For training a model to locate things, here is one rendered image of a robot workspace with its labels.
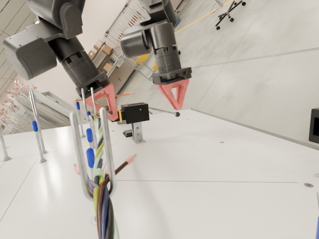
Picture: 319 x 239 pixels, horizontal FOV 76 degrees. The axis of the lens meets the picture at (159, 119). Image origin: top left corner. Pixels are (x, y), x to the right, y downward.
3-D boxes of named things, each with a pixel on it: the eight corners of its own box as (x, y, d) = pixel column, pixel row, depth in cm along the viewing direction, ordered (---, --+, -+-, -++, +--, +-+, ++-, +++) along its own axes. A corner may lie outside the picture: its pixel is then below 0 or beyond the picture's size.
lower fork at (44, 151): (41, 152, 47) (27, 90, 44) (49, 151, 48) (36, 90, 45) (39, 155, 45) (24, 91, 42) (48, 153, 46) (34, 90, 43)
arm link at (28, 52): (80, 2, 33) (46, -15, 36) (10, 24, 27) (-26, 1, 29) (89, 63, 43) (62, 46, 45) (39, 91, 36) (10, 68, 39)
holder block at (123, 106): (149, 120, 48) (148, 103, 47) (126, 124, 46) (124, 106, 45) (144, 117, 52) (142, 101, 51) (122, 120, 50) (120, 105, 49)
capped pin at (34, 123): (42, 160, 42) (32, 120, 40) (48, 160, 42) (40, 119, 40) (37, 163, 41) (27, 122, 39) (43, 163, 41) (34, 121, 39)
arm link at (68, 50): (70, 18, 39) (61, 29, 43) (37, 30, 35) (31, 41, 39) (92, 51, 42) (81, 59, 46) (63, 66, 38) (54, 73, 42)
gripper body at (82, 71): (81, 97, 39) (56, 62, 36) (79, 94, 48) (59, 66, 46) (110, 79, 40) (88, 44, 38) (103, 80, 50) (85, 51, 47)
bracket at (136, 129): (145, 142, 49) (143, 121, 47) (136, 143, 48) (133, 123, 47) (139, 136, 53) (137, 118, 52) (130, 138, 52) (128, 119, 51)
